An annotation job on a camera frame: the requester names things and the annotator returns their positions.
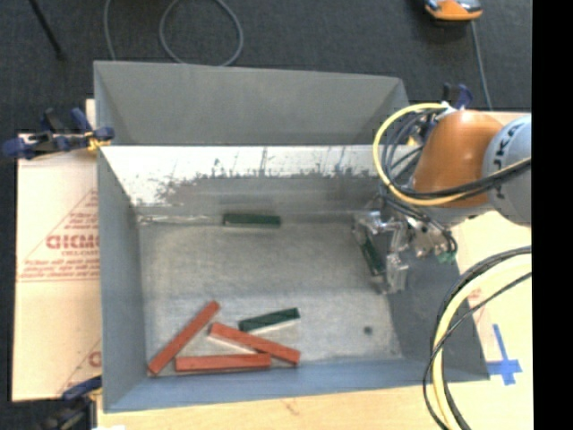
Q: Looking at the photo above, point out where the red-brown flat block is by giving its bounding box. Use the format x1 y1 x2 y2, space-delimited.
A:
209 322 303 367
147 300 222 376
174 352 273 373

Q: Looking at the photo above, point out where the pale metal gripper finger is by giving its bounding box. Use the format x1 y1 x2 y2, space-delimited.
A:
352 211 387 288
383 220 411 294

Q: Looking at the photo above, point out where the dark green block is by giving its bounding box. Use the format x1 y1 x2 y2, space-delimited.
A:
361 234 387 282
221 212 283 229
237 307 302 333

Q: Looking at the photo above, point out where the grey metal bin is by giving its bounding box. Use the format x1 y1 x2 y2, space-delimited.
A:
92 60 490 414

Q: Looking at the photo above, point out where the brown cardboard board red print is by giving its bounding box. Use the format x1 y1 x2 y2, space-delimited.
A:
11 99 105 403

